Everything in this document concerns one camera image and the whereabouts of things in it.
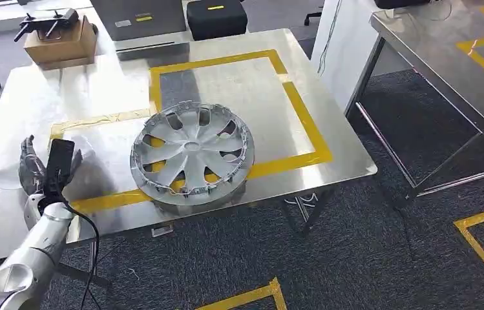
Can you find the black tool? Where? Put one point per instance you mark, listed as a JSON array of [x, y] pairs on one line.
[[64, 17]]

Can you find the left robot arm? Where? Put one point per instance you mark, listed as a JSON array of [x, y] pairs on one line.
[[40, 244]]

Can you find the black equipment case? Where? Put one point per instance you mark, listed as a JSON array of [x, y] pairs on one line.
[[216, 23]]

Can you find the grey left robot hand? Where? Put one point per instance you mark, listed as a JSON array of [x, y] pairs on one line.
[[32, 175]]

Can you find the dark grey equipment case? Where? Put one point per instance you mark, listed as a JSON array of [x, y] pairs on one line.
[[147, 13]]

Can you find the silver wheel hubcap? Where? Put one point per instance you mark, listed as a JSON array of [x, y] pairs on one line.
[[190, 171]]

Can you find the white partition panel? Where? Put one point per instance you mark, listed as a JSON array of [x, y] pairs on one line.
[[353, 43]]

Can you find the steel work bench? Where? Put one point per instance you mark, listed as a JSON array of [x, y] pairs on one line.
[[438, 64], [246, 98]]

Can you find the cardboard box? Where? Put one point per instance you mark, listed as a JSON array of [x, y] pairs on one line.
[[62, 49]]

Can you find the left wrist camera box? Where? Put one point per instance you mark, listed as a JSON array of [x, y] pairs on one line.
[[59, 158]]

